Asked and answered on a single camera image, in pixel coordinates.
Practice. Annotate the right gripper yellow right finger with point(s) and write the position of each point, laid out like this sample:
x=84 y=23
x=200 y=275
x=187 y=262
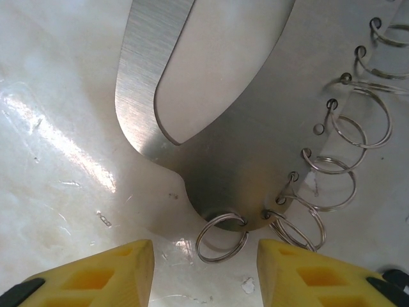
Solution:
x=319 y=281

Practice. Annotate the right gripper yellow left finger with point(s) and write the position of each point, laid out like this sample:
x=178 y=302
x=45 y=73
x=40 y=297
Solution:
x=96 y=281

